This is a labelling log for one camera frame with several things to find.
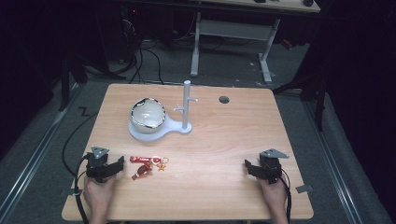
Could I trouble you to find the silver metal bowl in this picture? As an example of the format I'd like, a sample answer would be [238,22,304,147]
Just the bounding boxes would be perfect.
[129,97,167,134]

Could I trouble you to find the metal floor rail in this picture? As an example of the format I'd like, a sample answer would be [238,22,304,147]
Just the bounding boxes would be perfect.
[303,98,364,224]
[0,83,82,217]

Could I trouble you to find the dark computer tower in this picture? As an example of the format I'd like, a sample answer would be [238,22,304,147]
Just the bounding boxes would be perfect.
[119,5,142,62]

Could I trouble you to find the red keychain with charms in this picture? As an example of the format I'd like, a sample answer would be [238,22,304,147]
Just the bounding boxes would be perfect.
[129,155,170,181]

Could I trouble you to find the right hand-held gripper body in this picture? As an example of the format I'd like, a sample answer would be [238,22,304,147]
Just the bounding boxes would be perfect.
[257,147,290,185]

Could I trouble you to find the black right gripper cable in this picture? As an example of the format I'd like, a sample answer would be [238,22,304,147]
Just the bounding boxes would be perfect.
[278,167,293,224]

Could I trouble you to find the bundle of black floor cables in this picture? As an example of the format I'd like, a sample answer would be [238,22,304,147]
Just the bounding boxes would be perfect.
[106,38,166,86]

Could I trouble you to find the dark stand legs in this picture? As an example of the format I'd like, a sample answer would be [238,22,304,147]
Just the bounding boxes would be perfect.
[272,72,329,133]
[57,55,90,113]

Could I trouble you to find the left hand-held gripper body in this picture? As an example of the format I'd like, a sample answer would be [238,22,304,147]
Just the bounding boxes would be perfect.
[85,146,114,184]

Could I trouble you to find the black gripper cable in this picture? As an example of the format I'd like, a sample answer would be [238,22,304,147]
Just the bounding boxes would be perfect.
[278,167,293,224]
[73,154,92,224]

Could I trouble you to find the white stand with pegged post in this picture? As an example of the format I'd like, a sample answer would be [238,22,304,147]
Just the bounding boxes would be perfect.
[127,79,199,144]

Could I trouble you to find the person's left hand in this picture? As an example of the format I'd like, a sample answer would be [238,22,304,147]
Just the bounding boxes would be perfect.
[82,174,118,217]

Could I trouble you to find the person's right hand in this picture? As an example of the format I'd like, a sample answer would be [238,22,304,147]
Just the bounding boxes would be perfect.
[257,177,290,217]

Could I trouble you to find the black floor cable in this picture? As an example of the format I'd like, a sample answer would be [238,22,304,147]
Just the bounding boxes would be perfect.
[61,110,99,179]

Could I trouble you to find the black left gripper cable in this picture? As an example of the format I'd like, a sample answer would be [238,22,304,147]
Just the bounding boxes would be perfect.
[73,154,92,224]

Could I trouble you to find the grey tape piece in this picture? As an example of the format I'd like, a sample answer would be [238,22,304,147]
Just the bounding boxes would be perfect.
[295,184,314,194]

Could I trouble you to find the desk with white legs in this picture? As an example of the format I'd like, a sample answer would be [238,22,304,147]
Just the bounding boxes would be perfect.
[190,0,321,85]

